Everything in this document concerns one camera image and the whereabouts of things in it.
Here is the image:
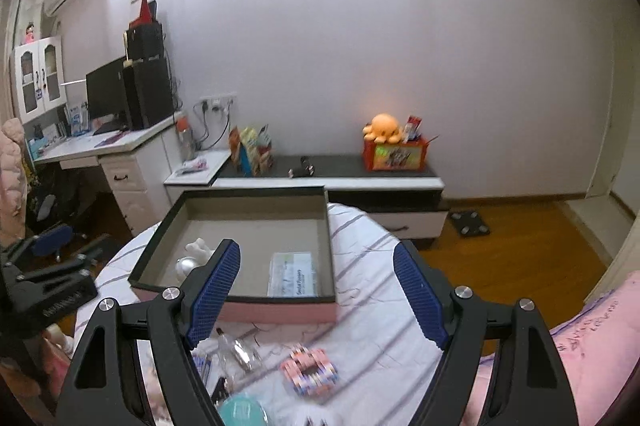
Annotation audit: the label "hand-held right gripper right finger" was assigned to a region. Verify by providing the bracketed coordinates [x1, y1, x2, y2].
[392, 240, 581, 426]

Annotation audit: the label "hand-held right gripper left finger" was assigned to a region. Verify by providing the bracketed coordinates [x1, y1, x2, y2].
[55, 240, 242, 426]

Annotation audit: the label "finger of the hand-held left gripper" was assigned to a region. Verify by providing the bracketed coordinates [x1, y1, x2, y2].
[22, 226, 76, 263]
[65, 236, 119, 274]

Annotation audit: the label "pink storage box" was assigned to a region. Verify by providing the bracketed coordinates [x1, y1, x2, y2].
[128, 186, 338, 324]

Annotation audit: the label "teal round tin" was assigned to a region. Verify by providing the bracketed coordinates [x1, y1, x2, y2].
[218, 395, 269, 426]

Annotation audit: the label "black office chair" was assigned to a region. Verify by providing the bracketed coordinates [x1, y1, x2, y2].
[25, 176, 101, 257]

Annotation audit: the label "white figurine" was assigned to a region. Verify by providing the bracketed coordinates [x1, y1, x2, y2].
[186, 237, 218, 264]

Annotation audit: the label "striped white bed sheet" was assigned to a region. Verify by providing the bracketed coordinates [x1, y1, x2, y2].
[75, 203, 496, 426]

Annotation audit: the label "clear glass bottle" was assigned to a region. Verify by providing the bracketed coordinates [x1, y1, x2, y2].
[216, 328, 264, 374]

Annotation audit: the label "blue tube box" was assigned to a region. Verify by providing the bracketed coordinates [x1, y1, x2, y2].
[191, 352, 215, 382]

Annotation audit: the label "pink puffer jacket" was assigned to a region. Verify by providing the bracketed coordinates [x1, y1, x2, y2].
[0, 118, 26, 247]

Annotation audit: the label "white desk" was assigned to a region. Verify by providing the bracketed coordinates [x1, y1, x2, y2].
[32, 111, 183, 237]

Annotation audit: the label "clear plastic packet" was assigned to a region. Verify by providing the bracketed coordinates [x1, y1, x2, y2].
[267, 251, 321, 297]

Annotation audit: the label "black bathroom scale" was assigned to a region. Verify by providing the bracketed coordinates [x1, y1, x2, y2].
[448, 211, 492, 237]

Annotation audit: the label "black hair clip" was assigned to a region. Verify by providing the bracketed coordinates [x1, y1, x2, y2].
[211, 375, 232, 407]

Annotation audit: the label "purple mouse pad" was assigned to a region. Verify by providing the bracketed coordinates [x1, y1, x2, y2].
[92, 128, 123, 149]

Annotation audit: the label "blue white box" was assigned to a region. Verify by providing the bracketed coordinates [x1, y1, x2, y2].
[65, 103, 91, 137]

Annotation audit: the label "flat plastic packet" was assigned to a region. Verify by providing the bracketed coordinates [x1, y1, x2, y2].
[175, 157, 208, 177]

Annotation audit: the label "orange printed storage box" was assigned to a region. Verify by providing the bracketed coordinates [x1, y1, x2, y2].
[362, 136, 428, 173]

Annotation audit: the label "brown snack bag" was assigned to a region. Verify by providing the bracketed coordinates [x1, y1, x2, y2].
[252, 126, 275, 177]

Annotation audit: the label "water bottle orange lid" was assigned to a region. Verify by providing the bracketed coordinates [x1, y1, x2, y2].
[177, 116, 197, 161]

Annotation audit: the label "orange snack bag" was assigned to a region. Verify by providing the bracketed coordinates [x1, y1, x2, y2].
[229, 127, 244, 167]

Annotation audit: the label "low black white cabinet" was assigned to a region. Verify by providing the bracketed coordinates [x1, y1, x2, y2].
[164, 149, 449, 241]

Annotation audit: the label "small black gadget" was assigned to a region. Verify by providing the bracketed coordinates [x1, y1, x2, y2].
[289, 156, 315, 179]

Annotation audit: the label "black computer monitor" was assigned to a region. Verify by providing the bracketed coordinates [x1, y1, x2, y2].
[85, 56, 132, 131]

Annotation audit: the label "white glass-door cabinet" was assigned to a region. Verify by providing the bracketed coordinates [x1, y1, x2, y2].
[10, 36, 68, 124]

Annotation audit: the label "black computer tower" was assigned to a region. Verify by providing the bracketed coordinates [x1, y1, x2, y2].
[122, 56, 175, 131]

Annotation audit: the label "orange octopus plush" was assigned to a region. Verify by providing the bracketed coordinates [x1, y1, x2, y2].
[362, 113, 405, 144]

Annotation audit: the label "pink blanket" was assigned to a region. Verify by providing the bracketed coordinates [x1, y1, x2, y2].
[460, 271, 640, 426]

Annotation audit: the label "black box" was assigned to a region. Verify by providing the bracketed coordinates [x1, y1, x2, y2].
[124, 22, 165, 62]

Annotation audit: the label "red paper bag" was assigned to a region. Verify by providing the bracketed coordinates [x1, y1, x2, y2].
[129, 0, 160, 29]

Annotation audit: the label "white door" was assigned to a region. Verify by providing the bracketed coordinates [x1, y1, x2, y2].
[585, 0, 640, 201]

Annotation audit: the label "black power cables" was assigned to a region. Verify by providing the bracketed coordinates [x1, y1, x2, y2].
[192, 100, 233, 151]

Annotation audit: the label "white wall power outlet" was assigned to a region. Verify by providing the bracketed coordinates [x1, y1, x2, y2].
[199, 93, 237, 113]

